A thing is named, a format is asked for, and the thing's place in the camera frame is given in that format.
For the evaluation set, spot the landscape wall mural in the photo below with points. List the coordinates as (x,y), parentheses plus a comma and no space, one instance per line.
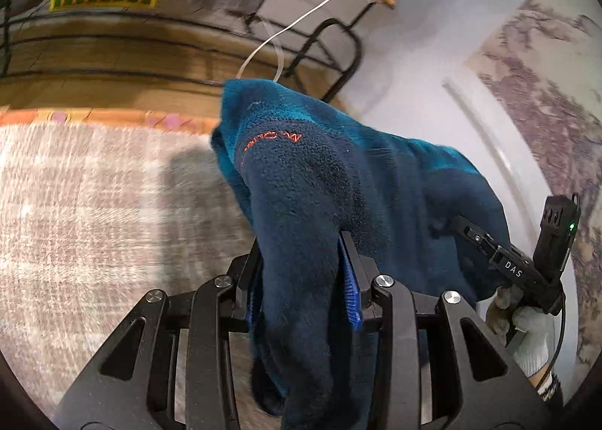
(543,65)

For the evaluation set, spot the white gloved right hand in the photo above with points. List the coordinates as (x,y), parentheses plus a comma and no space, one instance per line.
(526,332)

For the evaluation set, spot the teal plaid fleece jacket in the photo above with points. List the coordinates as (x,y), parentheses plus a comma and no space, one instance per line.
(303,173)

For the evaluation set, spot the black metal clothes rack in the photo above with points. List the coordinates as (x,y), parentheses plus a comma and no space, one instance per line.
(119,51)

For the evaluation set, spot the beige checked bed blanket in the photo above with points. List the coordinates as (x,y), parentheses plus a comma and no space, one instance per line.
(98,207)

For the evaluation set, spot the black sleeved right forearm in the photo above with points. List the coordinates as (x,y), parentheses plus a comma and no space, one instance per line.
(548,387)

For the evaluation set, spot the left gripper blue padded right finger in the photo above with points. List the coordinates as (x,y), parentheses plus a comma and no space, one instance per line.
(358,273)

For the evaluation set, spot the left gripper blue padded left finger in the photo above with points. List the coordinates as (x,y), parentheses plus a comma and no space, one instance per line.
(246,272)

